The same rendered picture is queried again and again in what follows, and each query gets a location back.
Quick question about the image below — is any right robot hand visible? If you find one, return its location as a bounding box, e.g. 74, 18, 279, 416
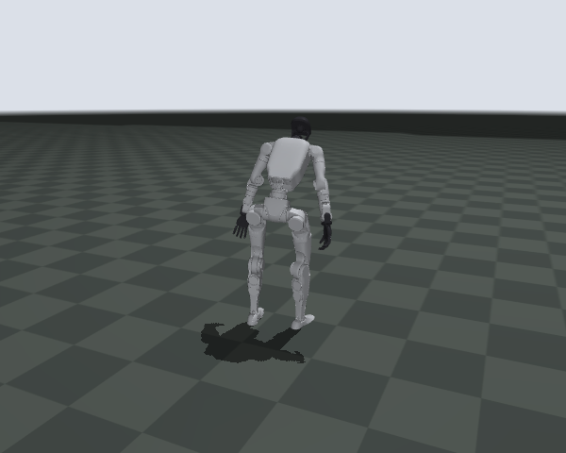
318, 213, 332, 250

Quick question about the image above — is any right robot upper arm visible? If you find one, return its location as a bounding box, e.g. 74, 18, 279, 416
309, 144, 325, 191

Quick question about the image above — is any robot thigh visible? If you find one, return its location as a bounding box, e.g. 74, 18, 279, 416
246, 204, 267, 274
286, 207, 311, 279

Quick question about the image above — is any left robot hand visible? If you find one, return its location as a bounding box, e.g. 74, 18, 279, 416
233, 205, 249, 239

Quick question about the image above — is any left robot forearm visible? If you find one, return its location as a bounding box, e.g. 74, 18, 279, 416
241, 178, 258, 213

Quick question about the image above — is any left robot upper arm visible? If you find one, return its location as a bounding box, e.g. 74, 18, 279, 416
250, 143, 274, 186

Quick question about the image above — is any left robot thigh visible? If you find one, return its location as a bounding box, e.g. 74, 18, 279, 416
246, 204, 267, 274

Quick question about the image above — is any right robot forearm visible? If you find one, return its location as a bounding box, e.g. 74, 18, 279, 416
317, 178, 332, 222

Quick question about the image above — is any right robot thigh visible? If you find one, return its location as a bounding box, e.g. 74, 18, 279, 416
286, 207, 311, 279

